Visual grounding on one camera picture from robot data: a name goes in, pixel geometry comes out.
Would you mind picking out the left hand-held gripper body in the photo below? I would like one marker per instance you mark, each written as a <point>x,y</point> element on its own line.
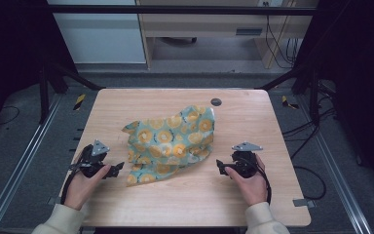
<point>91,162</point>

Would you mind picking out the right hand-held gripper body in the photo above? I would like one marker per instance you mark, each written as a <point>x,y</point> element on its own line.
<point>246,162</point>

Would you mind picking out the teal cloth with orange print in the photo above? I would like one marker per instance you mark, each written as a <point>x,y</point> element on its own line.
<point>168,143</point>

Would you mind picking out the person's right hand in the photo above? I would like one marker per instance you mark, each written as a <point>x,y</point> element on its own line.
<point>253,190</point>

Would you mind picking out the person's left hand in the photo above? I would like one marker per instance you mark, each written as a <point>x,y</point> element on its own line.
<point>81,190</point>

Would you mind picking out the grey round table grommet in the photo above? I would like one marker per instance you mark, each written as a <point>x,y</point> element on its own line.
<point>216,102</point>

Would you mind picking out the yellow and black tape strip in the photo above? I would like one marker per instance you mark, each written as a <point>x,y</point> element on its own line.
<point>285,102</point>
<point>79,101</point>

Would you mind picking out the white cabinet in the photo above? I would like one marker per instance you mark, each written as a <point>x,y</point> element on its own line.
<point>100,35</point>

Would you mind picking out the dark curtain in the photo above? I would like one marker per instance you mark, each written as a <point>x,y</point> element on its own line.
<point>360,81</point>
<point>9,48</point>

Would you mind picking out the grey metal table bracket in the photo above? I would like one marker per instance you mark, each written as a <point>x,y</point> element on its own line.
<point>53,201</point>
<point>303,203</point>

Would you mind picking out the aluminium floor rail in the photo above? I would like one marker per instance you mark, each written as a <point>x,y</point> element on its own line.
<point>337,169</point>
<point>19,162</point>

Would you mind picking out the black metal frame stand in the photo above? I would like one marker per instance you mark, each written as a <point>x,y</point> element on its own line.
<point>313,97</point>
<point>44,97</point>

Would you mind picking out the black horizontal frame bar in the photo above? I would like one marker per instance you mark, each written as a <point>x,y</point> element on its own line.
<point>175,10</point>

